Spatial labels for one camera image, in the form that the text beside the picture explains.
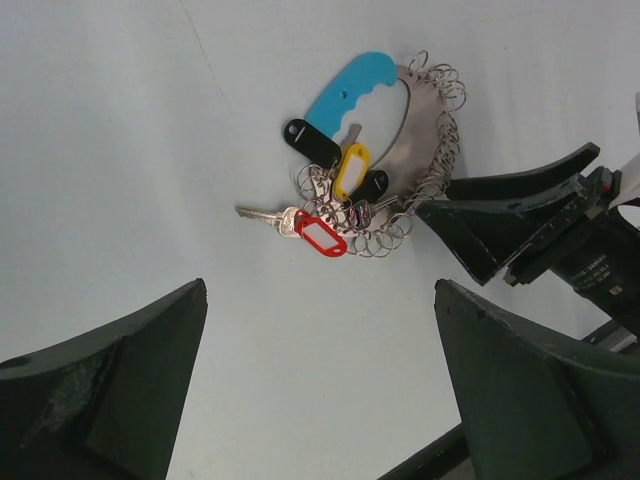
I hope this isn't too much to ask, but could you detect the metal key organizer with rings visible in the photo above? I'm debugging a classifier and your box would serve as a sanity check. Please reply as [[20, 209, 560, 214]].
[[296, 50, 467, 258]]

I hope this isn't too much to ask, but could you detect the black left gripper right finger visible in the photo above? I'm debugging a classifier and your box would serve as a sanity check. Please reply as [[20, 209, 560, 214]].
[[435, 279, 639, 479]]

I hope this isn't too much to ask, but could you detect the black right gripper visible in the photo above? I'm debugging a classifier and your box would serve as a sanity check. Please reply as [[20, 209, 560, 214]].
[[416, 142, 639, 330]]

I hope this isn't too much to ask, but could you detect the yellow key tag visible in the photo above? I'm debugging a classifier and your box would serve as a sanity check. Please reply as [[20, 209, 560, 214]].
[[332, 143, 370, 202]]

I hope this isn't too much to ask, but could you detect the red key tag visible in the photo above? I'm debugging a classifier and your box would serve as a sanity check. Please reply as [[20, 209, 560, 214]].
[[294, 209, 347, 258]]

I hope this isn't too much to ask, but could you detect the black key tag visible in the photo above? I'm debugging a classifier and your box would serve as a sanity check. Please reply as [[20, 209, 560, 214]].
[[283, 118, 342, 169], [350, 170, 389, 204]]

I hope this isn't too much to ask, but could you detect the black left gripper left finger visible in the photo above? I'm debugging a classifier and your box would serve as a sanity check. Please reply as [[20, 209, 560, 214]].
[[1, 279, 208, 479]]

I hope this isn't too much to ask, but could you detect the silver key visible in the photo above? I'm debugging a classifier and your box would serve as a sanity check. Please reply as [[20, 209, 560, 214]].
[[235, 206, 300, 238]]

